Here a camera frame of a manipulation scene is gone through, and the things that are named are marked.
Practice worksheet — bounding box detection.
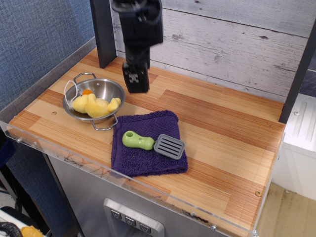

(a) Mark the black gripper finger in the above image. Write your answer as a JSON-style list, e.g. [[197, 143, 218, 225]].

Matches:
[[134, 63, 150, 93], [122, 63, 134, 93]]

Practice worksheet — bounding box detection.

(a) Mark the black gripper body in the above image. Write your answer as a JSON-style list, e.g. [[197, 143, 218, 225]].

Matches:
[[125, 45, 150, 71]]

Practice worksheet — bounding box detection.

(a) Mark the green and grey spatula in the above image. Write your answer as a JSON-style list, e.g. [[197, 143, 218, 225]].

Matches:
[[122, 131, 185, 160]]

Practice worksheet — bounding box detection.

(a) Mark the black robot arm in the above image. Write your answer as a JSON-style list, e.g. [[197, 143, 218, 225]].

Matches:
[[111, 0, 163, 93]]

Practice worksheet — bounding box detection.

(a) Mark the purple folded cloth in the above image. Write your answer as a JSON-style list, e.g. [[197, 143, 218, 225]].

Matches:
[[111, 110, 188, 177]]

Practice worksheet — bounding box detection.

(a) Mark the yellow plush duck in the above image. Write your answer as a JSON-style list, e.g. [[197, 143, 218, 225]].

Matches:
[[71, 89, 121, 119]]

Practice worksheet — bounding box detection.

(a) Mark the clear acrylic table guard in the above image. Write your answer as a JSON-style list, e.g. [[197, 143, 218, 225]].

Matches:
[[1, 118, 284, 237]]

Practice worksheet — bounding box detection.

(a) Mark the steel button control panel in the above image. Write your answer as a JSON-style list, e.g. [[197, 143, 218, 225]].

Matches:
[[103, 198, 165, 237]]

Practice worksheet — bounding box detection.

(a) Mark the white side cabinet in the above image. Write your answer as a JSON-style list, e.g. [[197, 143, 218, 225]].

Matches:
[[272, 94, 316, 200]]

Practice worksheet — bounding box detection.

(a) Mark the steel bowl with handles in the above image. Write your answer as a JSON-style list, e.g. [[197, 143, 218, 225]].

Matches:
[[63, 73, 125, 131]]

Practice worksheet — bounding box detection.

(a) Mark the black left frame post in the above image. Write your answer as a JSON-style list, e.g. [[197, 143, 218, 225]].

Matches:
[[90, 0, 117, 69]]

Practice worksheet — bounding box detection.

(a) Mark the black frame post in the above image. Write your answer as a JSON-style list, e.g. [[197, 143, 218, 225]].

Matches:
[[90, 0, 117, 69], [278, 22, 316, 124]]

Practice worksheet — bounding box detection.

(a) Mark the black right frame post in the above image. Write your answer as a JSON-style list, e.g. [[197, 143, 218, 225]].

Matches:
[[278, 22, 316, 124]]

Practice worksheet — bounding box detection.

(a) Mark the black braided cable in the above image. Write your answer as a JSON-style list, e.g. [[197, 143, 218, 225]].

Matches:
[[0, 221, 24, 237]]

